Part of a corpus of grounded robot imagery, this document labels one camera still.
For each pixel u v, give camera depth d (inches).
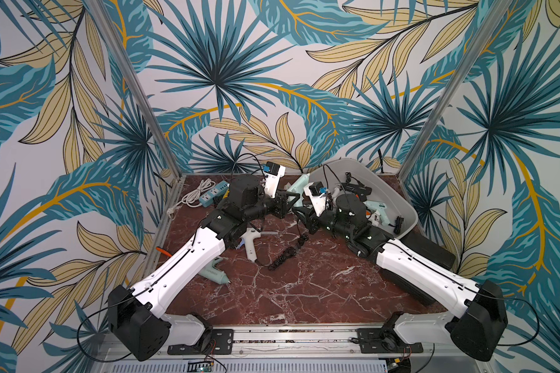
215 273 33.1
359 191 43.3
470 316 15.3
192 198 42.0
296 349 28.8
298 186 26.5
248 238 37.2
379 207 40.4
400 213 40.3
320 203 24.7
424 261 19.0
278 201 23.6
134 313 14.8
